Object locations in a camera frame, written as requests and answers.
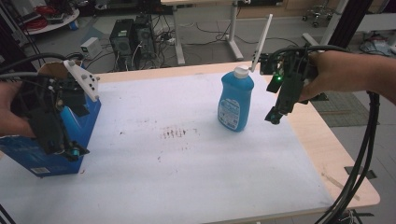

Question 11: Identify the small white box device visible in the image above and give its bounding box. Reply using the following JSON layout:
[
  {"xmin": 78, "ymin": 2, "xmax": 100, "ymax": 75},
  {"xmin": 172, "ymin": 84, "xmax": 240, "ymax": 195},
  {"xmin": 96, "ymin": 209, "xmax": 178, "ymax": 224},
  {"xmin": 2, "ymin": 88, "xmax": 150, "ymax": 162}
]
[{"xmin": 79, "ymin": 36, "xmax": 104, "ymax": 61}]

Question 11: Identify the white desk with legs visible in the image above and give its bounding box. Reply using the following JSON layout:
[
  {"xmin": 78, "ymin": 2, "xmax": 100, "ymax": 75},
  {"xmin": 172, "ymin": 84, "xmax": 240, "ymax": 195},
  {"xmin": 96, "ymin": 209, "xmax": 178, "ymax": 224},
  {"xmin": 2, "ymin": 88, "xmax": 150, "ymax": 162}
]
[{"xmin": 160, "ymin": 0, "xmax": 252, "ymax": 66}]

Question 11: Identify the light blue cloth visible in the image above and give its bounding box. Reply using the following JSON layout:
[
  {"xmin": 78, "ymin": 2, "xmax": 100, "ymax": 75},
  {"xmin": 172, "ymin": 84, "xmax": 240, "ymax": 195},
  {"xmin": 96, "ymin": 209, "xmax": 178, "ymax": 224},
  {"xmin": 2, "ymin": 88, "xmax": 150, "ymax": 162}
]
[{"xmin": 360, "ymin": 37, "xmax": 396, "ymax": 58}]

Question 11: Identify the office chair wheel base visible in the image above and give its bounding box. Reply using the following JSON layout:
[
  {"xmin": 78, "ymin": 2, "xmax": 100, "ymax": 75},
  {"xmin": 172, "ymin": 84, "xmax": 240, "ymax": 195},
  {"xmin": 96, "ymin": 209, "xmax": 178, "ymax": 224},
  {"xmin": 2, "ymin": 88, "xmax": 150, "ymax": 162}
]
[{"xmin": 301, "ymin": 4, "xmax": 336, "ymax": 28}]

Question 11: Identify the grey left gripper cable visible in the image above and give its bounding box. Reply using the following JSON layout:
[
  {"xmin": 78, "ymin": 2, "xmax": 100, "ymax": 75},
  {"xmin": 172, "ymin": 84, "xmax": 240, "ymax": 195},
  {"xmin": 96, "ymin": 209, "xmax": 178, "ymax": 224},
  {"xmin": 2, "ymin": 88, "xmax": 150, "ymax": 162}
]
[{"xmin": 0, "ymin": 71, "xmax": 41, "ymax": 81}]

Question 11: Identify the black tape strip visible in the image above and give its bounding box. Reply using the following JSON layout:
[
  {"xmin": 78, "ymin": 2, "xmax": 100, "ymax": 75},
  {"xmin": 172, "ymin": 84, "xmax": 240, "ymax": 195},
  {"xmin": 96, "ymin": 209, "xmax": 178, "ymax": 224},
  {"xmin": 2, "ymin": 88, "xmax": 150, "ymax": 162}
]
[{"xmin": 343, "ymin": 165, "xmax": 378, "ymax": 180}]

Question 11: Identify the blue cardboard box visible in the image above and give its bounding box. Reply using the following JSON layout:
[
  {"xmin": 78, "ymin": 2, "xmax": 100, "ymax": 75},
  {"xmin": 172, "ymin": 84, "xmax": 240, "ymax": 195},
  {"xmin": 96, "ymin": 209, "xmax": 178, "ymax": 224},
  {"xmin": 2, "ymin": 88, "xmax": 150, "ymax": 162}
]
[{"xmin": 0, "ymin": 60, "xmax": 103, "ymax": 178}]

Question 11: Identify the round white table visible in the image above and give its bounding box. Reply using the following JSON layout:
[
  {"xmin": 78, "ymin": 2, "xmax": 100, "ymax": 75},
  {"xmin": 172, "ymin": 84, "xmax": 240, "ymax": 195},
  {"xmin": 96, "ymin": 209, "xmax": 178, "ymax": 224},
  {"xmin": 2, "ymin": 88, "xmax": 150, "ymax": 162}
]
[{"xmin": 18, "ymin": 6, "xmax": 80, "ymax": 35}]

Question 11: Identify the person's right hand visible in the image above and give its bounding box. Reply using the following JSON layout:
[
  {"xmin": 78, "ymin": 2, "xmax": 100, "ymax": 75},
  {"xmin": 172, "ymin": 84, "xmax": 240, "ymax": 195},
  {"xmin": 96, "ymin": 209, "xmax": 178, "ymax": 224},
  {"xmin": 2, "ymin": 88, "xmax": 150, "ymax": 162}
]
[{"xmin": 298, "ymin": 50, "xmax": 347, "ymax": 103}]

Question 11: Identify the slim black computer tower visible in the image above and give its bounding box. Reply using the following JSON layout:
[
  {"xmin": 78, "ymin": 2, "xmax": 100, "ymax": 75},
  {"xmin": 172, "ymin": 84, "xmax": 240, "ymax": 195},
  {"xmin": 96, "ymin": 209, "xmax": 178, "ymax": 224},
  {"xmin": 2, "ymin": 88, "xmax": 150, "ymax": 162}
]
[{"xmin": 134, "ymin": 14, "xmax": 157, "ymax": 61}]

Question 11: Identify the white metal stand leg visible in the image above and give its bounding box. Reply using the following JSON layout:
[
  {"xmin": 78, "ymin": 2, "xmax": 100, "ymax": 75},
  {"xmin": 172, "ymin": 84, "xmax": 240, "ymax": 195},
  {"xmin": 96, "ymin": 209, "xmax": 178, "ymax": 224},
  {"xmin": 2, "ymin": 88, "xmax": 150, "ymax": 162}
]
[{"xmin": 302, "ymin": 0, "xmax": 350, "ymax": 48}]

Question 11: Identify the person's left hand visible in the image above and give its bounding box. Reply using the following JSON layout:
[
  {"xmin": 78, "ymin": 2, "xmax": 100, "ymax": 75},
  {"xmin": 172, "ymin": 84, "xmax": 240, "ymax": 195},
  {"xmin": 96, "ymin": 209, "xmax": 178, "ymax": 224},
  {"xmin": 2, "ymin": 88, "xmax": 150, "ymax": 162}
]
[{"xmin": 0, "ymin": 80, "xmax": 35, "ymax": 138}]

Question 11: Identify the red coiled cable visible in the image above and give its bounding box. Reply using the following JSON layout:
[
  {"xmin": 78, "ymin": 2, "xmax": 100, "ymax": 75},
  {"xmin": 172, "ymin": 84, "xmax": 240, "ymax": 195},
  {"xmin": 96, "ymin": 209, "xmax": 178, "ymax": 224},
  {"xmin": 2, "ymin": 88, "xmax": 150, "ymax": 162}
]
[{"xmin": 23, "ymin": 5, "xmax": 58, "ymax": 31}]

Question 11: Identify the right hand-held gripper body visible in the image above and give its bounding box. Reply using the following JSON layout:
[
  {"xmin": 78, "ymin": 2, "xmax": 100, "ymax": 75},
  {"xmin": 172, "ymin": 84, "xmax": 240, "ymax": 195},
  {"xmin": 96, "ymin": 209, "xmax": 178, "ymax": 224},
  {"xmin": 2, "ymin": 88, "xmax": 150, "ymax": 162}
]
[{"xmin": 249, "ymin": 13, "xmax": 330, "ymax": 116}]

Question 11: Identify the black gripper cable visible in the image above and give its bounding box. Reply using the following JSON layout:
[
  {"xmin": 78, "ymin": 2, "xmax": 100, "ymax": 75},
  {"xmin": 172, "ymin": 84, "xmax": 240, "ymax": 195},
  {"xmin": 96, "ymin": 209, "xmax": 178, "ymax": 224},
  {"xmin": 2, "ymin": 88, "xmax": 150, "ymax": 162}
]
[
  {"xmin": 270, "ymin": 44, "xmax": 382, "ymax": 224},
  {"xmin": 0, "ymin": 52, "xmax": 68, "ymax": 75}
]

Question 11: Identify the large black computer tower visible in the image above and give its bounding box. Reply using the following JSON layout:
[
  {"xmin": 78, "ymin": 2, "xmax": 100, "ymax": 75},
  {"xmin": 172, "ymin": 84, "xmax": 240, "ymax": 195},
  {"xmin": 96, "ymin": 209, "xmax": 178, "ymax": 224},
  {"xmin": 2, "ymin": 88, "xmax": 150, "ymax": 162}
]
[{"xmin": 108, "ymin": 18, "xmax": 138, "ymax": 72}]

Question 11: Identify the white table mat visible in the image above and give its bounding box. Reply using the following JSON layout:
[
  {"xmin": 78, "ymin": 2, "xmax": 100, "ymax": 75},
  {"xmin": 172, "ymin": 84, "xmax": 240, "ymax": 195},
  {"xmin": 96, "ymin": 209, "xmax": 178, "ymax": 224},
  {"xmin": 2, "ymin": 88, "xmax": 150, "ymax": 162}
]
[{"xmin": 0, "ymin": 70, "xmax": 334, "ymax": 224}]

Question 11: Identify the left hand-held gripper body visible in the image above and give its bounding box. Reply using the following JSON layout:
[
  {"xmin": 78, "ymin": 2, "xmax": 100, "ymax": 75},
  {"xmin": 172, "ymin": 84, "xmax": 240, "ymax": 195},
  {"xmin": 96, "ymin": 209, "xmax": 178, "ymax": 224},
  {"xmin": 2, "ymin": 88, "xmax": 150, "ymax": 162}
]
[{"xmin": 11, "ymin": 59, "xmax": 101, "ymax": 156}]

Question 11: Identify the blue detergent bottle white cap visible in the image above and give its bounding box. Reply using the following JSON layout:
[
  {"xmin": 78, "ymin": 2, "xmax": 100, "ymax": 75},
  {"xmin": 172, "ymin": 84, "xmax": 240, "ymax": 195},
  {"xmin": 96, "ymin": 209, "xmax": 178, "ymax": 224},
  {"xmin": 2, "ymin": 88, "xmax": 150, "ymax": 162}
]
[{"xmin": 217, "ymin": 65, "xmax": 255, "ymax": 133}]

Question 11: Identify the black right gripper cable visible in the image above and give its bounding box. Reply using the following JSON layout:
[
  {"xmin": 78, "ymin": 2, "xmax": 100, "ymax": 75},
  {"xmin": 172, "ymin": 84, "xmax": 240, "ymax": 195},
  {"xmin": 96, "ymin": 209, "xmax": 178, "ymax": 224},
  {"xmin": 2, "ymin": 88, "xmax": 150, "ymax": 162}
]
[{"xmin": 270, "ymin": 44, "xmax": 382, "ymax": 224}]

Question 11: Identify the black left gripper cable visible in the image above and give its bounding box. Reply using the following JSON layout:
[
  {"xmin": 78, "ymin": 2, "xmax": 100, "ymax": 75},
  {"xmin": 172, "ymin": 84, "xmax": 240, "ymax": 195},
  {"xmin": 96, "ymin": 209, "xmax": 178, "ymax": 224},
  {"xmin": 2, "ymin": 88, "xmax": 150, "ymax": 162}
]
[{"xmin": 0, "ymin": 52, "xmax": 68, "ymax": 75}]

